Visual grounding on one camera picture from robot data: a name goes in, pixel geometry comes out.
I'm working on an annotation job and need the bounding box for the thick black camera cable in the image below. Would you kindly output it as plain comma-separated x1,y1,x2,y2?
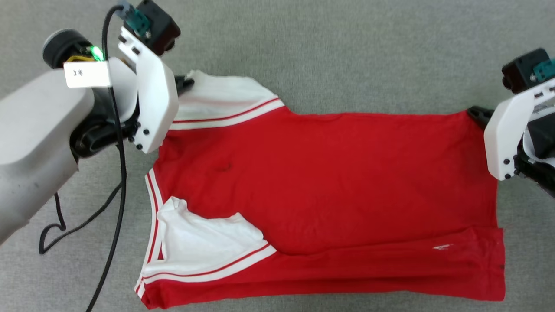
85,3,128,312

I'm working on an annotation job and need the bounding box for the teal camera cable plug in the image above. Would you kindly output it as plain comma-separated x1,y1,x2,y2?
118,1,151,39
532,60,555,84

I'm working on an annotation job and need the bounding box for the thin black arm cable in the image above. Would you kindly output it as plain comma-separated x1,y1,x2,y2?
39,182,123,255

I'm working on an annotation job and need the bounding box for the teal left camera cable plug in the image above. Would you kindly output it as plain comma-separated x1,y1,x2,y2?
118,1,151,39

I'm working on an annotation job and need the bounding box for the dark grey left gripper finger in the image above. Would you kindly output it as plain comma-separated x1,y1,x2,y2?
173,74,195,96

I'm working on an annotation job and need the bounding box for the teal right camera cable plug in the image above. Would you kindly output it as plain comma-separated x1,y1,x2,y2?
532,60,555,84

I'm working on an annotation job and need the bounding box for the red and white shirt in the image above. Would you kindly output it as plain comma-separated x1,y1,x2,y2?
134,69,506,310

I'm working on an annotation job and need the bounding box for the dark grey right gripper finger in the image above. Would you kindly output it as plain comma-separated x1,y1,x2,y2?
467,106,495,130

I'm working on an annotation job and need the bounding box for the white paper label tag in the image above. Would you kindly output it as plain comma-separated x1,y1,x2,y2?
63,61,111,89

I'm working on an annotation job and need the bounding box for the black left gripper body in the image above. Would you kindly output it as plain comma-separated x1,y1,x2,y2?
42,29,144,159

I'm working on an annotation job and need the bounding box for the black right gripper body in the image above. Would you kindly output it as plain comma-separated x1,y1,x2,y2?
515,114,555,198

